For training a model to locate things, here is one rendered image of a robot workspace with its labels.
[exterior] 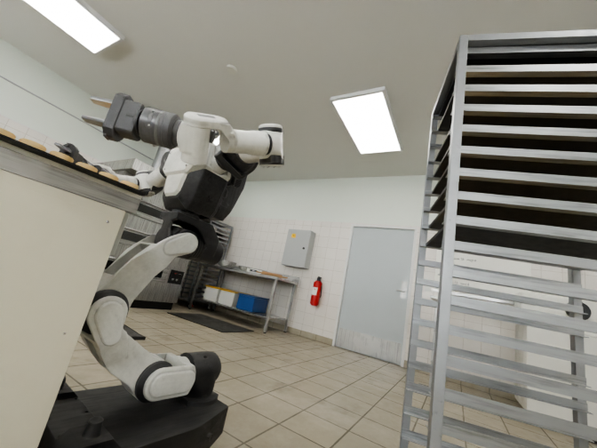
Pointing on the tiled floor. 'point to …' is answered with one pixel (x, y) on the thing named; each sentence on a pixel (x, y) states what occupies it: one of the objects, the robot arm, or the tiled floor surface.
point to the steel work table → (256, 276)
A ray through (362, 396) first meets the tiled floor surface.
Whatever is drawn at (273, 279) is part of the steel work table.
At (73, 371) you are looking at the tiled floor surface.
